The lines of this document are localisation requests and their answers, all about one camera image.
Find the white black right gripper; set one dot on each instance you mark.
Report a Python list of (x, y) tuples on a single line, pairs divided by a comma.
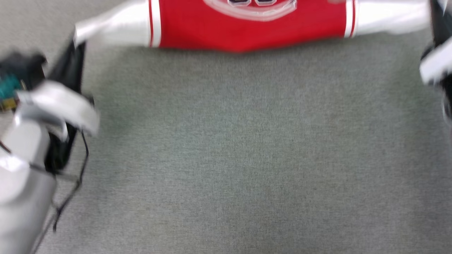
[(438, 65)]

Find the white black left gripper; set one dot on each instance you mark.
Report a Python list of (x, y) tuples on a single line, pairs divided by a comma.
[(63, 106)]

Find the red and white jersey shirt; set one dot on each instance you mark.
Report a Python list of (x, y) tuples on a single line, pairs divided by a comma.
[(247, 24)]

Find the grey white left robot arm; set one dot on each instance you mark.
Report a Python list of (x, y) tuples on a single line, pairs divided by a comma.
[(21, 183)]

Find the grey fabric sofa seat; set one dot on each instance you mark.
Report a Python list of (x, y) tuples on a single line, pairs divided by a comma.
[(247, 158)]

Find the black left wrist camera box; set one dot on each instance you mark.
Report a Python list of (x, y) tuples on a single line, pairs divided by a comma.
[(23, 70)]

